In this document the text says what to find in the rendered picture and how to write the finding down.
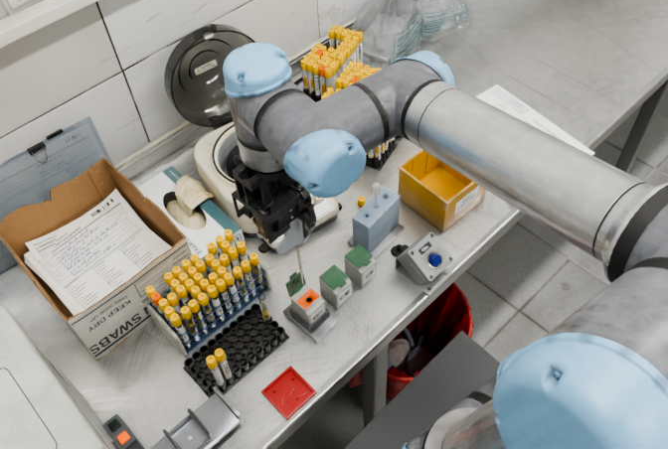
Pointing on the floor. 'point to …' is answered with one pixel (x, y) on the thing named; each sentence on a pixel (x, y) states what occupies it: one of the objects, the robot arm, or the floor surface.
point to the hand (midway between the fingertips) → (295, 235)
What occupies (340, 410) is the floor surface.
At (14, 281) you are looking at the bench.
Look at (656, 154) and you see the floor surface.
